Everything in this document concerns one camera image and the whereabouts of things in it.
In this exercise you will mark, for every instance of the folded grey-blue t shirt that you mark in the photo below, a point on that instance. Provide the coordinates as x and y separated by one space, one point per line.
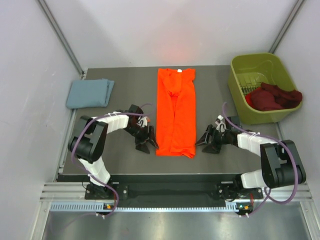
92 93

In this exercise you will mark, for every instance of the aluminium front frame rail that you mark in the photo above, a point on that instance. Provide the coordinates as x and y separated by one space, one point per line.
75 191

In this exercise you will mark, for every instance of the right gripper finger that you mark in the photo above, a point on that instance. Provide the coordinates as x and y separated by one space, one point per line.
212 149
205 138

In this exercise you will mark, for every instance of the dark red t shirt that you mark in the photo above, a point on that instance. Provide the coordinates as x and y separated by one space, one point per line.
270 97

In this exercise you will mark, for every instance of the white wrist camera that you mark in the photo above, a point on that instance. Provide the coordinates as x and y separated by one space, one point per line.
143 121
220 124

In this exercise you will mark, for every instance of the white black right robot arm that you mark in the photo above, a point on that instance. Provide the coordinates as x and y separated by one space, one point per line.
281 165

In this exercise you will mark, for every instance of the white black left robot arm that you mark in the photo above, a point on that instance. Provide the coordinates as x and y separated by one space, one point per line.
87 143

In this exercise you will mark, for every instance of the right aluminium corner post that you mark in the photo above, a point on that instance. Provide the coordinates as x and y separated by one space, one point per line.
298 5

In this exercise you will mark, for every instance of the orange t shirt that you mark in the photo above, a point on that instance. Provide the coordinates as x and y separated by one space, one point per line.
176 113

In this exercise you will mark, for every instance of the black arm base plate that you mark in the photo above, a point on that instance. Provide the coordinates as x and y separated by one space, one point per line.
225 191

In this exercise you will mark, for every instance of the left aluminium corner post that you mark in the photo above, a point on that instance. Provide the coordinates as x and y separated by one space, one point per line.
60 35

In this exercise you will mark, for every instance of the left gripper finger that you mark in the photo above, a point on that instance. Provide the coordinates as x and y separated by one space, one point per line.
142 148
152 137

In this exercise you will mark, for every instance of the green plastic basket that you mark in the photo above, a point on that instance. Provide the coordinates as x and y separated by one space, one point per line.
247 72

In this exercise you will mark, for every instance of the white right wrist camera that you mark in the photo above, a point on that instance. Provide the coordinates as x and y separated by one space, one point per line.
220 124

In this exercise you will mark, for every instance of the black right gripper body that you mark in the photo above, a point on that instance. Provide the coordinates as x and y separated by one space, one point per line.
220 138

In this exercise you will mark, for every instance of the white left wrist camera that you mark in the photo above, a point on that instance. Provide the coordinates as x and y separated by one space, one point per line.
143 121

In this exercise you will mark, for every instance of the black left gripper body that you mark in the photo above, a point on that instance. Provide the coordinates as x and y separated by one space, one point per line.
140 133

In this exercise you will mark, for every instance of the aluminium corner post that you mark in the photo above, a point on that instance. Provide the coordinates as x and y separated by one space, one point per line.
298 5
60 35

